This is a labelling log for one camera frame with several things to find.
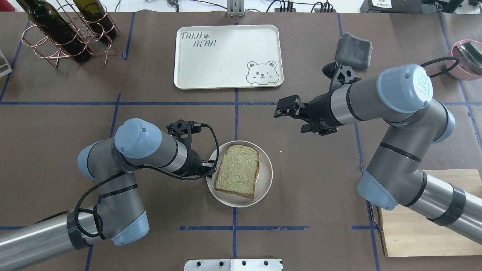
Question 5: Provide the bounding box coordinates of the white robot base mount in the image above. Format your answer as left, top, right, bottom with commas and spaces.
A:
184, 258, 284, 271

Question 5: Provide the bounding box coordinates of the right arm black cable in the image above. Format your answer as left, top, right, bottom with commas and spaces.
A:
419, 56, 460, 79

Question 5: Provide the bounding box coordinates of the copper wire wine rack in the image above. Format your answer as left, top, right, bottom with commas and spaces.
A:
18, 0, 119, 68

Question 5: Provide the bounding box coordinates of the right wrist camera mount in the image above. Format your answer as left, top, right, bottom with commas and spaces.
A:
322, 61, 362, 93

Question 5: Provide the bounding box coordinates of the dark wine bottle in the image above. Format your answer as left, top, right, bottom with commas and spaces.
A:
74, 0, 117, 43
17, 0, 91, 63

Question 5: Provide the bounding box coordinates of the pink bowl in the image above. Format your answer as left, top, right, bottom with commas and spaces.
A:
447, 39, 481, 81

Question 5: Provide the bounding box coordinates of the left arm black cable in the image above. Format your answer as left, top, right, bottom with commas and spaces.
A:
68, 123, 220, 239

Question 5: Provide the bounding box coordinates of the dark wine bottle lower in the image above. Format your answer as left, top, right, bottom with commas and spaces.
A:
74, 0, 117, 43

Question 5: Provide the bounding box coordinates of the white round plate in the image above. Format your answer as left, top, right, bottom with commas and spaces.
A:
206, 140, 273, 208

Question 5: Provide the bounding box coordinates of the wooden cutting board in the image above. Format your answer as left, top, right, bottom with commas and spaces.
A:
379, 169, 481, 257

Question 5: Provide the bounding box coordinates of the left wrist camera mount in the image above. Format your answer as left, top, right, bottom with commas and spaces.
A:
166, 119, 202, 148

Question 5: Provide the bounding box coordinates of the dark wine bottle upper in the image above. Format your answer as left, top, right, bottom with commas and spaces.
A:
17, 0, 91, 63

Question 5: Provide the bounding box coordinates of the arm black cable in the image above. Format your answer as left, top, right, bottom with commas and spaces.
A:
419, 56, 460, 79
68, 123, 220, 239

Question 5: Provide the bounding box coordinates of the grey metal post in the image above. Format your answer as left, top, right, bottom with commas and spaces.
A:
227, 0, 246, 17

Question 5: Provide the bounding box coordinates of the grey folded cloth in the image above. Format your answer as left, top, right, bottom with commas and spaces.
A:
335, 33, 372, 70

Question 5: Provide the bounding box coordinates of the white bear tray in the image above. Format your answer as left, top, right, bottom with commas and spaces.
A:
173, 24, 284, 90

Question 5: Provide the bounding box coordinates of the black device top right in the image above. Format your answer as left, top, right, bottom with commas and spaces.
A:
360, 0, 463, 14

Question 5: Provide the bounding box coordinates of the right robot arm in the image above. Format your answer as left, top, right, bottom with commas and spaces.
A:
274, 63, 482, 243

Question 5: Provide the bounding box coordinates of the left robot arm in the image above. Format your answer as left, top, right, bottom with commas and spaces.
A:
1, 118, 218, 271

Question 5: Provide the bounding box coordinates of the metal cutting board handle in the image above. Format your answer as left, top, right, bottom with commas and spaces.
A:
367, 202, 383, 234

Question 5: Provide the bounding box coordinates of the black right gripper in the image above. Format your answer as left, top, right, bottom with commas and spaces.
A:
274, 93, 339, 136

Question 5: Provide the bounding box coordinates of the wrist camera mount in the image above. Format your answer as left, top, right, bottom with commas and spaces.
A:
166, 119, 202, 148
322, 61, 362, 93

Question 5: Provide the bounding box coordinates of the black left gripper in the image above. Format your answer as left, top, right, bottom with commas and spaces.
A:
180, 149, 217, 178

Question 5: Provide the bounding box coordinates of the white wire rack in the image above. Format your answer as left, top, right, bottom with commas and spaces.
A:
0, 50, 13, 78

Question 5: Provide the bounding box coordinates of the metal spoon in bowl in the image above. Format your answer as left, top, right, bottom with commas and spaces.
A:
457, 41, 482, 75

